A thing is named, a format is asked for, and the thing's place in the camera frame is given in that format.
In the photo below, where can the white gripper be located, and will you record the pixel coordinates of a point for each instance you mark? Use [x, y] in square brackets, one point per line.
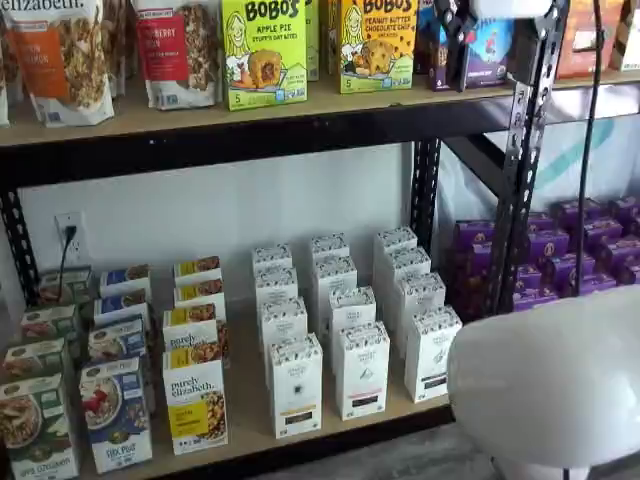
[510, 6]

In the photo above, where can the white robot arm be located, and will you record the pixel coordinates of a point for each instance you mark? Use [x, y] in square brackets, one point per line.
[550, 375]

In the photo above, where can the blue Zbar box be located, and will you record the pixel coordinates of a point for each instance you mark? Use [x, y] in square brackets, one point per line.
[492, 50]

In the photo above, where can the yellow Bobo's peanut butter box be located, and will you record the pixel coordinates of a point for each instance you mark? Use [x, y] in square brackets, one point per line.
[380, 45]

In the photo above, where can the orange snack box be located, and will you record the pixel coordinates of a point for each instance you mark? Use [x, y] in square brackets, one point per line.
[587, 40]

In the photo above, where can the green Bobo's apple pie box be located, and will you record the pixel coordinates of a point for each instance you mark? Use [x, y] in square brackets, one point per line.
[312, 40]
[265, 55]

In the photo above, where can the cream snack box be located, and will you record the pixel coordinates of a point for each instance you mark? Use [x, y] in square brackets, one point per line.
[629, 40]

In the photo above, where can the purple Annie's box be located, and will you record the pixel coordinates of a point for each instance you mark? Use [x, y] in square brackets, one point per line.
[535, 299]
[472, 300]
[617, 255]
[475, 262]
[577, 212]
[564, 272]
[550, 247]
[602, 235]
[625, 207]
[475, 234]

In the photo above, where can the white box with dark strip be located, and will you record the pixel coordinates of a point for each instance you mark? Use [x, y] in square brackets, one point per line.
[396, 240]
[430, 355]
[409, 262]
[420, 292]

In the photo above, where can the white and yellow granola box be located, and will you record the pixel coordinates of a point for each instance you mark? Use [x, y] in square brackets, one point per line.
[200, 295]
[195, 400]
[192, 332]
[197, 269]

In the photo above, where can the blue cereal box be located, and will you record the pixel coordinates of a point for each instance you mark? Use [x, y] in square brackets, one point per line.
[117, 415]
[125, 280]
[122, 307]
[117, 340]

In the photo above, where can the green cereal box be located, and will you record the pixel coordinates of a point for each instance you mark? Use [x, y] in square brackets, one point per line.
[35, 360]
[35, 430]
[50, 325]
[65, 287]

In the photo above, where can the black metal shelving rack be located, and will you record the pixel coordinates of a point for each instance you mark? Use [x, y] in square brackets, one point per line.
[620, 102]
[250, 145]

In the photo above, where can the red label granola bag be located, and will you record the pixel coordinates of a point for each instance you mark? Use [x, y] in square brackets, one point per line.
[175, 55]

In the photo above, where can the orange label granola bag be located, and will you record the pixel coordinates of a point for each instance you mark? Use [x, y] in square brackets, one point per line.
[65, 65]

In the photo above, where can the white wall outlet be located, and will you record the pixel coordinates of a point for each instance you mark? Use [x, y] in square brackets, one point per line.
[75, 250]

